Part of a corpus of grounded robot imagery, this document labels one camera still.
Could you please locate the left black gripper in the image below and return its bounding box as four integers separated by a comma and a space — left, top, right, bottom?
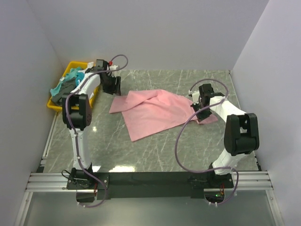
102, 75, 121, 97

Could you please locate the pink t shirt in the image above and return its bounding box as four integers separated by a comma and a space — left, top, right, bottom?
109, 89, 219, 142

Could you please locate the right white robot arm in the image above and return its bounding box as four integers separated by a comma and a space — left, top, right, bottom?
189, 83, 260, 188

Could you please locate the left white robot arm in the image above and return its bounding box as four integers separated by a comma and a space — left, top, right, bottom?
62, 59, 121, 173

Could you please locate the white t shirt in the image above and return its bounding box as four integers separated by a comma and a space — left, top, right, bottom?
87, 62, 94, 68

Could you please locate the teal t shirt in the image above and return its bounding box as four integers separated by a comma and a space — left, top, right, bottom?
75, 72, 85, 86

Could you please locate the light green t shirt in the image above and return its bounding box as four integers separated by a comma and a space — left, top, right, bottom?
50, 67, 84, 97

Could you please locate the grey t shirt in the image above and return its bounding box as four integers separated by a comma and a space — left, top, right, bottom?
50, 78, 76, 106

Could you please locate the black base bar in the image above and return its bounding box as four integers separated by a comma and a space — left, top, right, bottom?
66, 171, 234, 199

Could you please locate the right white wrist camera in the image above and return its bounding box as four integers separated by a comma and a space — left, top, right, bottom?
188, 90, 200, 104

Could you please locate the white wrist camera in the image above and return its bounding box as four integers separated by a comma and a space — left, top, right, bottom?
188, 90, 200, 104
107, 60, 120, 77

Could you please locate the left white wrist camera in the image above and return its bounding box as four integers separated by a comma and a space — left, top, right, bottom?
107, 60, 120, 77

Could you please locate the aluminium rail frame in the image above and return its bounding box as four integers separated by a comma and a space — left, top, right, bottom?
16, 112, 284, 226

